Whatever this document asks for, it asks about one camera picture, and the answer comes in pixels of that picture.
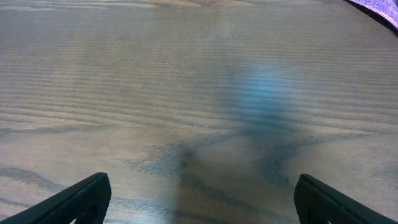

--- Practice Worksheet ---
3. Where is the purple microfiber cloth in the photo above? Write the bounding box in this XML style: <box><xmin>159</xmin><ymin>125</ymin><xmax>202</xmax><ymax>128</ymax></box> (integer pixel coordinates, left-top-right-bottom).
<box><xmin>345</xmin><ymin>0</ymin><xmax>397</xmax><ymax>33</ymax></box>

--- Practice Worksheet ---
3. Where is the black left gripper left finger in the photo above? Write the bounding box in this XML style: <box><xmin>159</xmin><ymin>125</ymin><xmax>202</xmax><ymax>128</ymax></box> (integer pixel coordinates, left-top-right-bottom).
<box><xmin>1</xmin><ymin>172</ymin><xmax>111</xmax><ymax>224</ymax></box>

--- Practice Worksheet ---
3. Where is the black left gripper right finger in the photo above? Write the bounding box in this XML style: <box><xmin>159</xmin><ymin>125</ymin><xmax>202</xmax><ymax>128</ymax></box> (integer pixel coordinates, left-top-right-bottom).
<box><xmin>294</xmin><ymin>174</ymin><xmax>397</xmax><ymax>224</ymax></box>

